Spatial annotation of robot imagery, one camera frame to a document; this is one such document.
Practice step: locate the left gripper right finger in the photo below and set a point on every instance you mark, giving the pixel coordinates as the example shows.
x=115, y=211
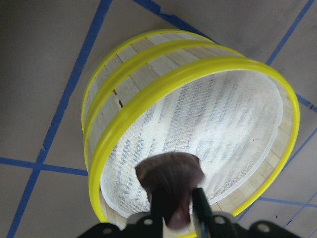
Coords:
x=202, y=213

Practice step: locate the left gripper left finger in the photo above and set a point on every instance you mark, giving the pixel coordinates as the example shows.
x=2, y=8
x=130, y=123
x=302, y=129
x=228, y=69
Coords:
x=161, y=198

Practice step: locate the brown steamed bun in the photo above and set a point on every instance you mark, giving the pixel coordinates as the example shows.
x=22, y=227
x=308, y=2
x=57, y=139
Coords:
x=182, y=172

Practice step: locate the yellow rimmed bamboo steamer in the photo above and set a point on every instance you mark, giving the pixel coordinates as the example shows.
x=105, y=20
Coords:
x=238, y=116

